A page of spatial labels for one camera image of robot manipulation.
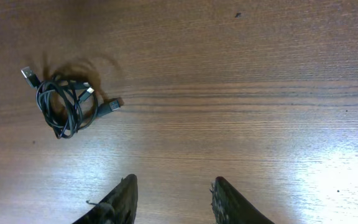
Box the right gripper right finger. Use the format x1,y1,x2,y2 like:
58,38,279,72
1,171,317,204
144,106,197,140
210,176,273,224

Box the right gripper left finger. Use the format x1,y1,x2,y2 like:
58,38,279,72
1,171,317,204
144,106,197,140
73,174,138,224

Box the black USB cable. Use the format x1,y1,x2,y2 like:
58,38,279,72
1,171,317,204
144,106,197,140
35,77,124,139
20,65,96,134

